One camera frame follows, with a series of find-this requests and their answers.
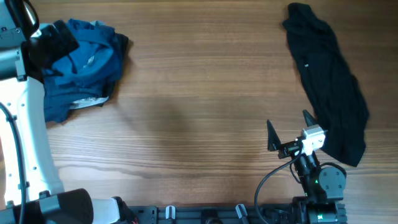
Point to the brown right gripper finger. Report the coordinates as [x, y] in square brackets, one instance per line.
[309, 119]
[273, 142]

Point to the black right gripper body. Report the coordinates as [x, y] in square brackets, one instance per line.
[289, 148]

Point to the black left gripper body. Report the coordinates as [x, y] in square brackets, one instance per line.
[58, 43]

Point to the blue t-shirt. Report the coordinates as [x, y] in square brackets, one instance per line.
[99, 58]

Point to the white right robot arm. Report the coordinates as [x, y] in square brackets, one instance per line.
[323, 184]

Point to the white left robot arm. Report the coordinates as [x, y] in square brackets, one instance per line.
[34, 192]

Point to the black garment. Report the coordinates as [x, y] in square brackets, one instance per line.
[332, 89]

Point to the folded dark blue shorts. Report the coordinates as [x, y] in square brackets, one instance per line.
[60, 100]

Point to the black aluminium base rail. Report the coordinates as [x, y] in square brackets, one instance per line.
[273, 213]

